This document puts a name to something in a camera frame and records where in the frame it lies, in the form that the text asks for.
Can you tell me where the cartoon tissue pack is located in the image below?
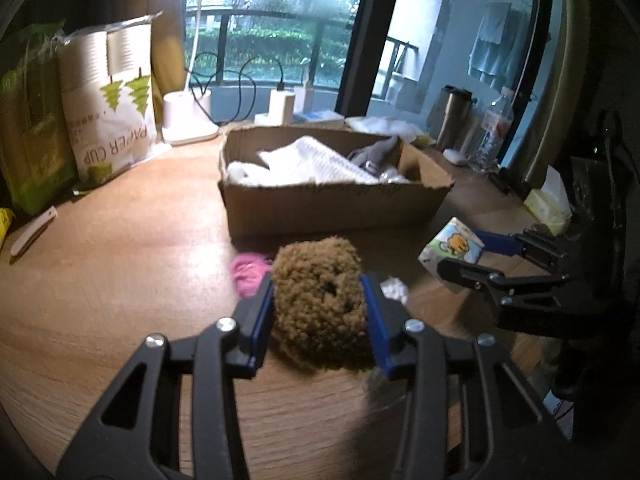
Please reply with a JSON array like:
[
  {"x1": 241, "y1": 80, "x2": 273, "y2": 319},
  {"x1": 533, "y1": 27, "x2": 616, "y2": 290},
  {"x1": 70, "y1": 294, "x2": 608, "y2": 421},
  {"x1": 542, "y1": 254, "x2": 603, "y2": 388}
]
[{"x1": 418, "y1": 217, "x2": 485, "y2": 294}]

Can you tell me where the brown fuzzy plush toy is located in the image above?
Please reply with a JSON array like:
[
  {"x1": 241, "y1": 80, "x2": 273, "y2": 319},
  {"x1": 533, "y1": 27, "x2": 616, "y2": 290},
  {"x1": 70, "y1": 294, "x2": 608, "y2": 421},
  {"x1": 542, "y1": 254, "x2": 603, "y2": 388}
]
[{"x1": 271, "y1": 236, "x2": 374, "y2": 372}]

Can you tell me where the white knitted cloth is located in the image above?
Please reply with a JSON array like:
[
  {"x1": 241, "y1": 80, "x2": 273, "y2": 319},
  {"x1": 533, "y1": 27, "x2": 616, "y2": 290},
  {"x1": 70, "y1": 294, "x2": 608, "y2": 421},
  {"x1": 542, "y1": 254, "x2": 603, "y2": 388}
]
[{"x1": 257, "y1": 136, "x2": 378, "y2": 185}]

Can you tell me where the yellow tissue pack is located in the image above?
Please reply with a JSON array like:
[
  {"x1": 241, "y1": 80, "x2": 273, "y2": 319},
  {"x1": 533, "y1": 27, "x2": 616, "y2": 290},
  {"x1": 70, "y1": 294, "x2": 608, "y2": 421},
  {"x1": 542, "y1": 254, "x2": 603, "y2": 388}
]
[{"x1": 524, "y1": 166, "x2": 572, "y2": 236}]

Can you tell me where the white earbuds case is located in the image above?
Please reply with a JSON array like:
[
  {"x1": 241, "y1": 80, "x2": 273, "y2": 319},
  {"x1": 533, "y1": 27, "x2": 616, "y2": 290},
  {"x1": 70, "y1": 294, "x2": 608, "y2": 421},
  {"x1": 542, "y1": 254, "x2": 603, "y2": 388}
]
[{"x1": 442, "y1": 148, "x2": 469, "y2": 167}]

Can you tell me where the clear water bottle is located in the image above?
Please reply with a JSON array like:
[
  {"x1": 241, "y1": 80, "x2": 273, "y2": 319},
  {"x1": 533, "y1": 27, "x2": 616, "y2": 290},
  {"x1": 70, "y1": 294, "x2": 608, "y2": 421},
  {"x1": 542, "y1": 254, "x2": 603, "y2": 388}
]
[{"x1": 471, "y1": 87, "x2": 514, "y2": 172}]

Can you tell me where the steel travel mug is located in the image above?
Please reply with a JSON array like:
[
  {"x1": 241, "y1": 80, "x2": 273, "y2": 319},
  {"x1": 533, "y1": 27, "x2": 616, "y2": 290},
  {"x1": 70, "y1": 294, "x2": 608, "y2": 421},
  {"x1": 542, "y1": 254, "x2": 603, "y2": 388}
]
[{"x1": 426, "y1": 84, "x2": 474, "y2": 152}]

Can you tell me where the grey sock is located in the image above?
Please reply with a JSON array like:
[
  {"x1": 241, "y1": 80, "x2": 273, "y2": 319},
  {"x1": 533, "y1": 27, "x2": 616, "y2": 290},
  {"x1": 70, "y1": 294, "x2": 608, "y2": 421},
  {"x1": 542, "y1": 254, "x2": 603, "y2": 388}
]
[{"x1": 347, "y1": 136, "x2": 400, "y2": 177}]

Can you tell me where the white cloth packet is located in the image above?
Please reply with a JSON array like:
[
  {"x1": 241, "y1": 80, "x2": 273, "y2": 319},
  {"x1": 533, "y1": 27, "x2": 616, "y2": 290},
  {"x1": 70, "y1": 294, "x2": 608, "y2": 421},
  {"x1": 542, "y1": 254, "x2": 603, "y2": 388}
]
[{"x1": 344, "y1": 116, "x2": 435, "y2": 148}]

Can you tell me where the hanging blue towel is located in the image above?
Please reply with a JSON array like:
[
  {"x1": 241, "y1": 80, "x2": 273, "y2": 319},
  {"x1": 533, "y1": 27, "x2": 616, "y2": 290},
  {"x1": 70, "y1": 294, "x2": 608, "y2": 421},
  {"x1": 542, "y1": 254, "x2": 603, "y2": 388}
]
[{"x1": 468, "y1": 2, "x2": 529, "y2": 91}]

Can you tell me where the pink plush toy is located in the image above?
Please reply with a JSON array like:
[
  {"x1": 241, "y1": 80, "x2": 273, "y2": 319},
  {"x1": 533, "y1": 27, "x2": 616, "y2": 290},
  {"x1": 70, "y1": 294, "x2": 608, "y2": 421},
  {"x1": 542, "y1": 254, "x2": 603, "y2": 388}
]
[{"x1": 230, "y1": 252, "x2": 272, "y2": 299}]

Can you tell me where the white flat stick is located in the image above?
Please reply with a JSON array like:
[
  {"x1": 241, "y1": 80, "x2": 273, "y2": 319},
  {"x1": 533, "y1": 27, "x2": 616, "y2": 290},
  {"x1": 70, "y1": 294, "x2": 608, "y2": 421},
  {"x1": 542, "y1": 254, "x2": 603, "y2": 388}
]
[{"x1": 10, "y1": 206, "x2": 58, "y2": 259}]

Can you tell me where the white folded towel in box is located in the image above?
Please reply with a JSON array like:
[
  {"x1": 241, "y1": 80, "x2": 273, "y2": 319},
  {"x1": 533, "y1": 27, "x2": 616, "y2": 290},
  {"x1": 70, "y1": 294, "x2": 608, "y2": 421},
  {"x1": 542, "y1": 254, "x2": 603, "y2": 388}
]
[{"x1": 227, "y1": 160, "x2": 279, "y2": 188}]

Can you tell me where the white charger adapter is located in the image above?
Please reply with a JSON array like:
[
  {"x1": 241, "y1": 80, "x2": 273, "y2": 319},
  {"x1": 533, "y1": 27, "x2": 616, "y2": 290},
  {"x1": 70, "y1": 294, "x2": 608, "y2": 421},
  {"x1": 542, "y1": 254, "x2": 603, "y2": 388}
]
[{"x1": 294, "y1": 68, "x2": 314, "y2": 115}]

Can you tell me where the cardboard box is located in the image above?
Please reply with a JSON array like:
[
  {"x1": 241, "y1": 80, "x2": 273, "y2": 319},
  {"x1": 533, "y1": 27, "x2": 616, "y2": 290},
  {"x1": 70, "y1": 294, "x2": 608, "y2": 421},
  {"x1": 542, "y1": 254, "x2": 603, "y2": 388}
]
[{"x1": 218, "y1": 126, "x2": 454, "y2": 238}]

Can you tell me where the yellow packet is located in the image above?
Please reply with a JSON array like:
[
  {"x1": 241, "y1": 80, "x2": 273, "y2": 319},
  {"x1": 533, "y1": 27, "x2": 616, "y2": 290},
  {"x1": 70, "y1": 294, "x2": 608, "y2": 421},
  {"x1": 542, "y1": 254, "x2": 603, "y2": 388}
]
[{"x1": 0, "y1": 207, "x2": 15, "y2": 247}]

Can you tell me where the green paper cup bag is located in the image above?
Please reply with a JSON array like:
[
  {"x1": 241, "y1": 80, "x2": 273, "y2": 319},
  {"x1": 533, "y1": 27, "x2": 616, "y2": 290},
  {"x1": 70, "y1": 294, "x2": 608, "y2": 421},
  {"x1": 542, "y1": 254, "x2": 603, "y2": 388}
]
[{"x1": 1, "y1": 23, "x2": 77, "y2": 216}]

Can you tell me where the white paper cup bag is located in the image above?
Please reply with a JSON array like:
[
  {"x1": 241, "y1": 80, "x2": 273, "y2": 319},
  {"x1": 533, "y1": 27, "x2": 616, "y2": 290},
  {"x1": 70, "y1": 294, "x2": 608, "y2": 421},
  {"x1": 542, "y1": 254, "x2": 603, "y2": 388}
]
[{"x1": 58, "y1": 14, "x2": 157, "y2": 188}]

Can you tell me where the white desk lamp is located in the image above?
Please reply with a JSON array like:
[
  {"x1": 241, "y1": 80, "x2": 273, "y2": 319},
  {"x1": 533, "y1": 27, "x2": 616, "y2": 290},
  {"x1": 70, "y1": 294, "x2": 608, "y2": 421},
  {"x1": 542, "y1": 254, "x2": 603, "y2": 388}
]
[{"x1": 153, "y1": 0, "x2": 269, "y2": 148}]

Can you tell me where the white charger with black cable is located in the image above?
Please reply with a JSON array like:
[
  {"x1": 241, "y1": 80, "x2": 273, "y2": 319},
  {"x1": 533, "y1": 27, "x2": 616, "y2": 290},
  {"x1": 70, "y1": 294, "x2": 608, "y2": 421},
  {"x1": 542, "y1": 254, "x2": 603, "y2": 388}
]
[{"x1": 186, "y1": 51, "x2": 296, "y2": 126}]

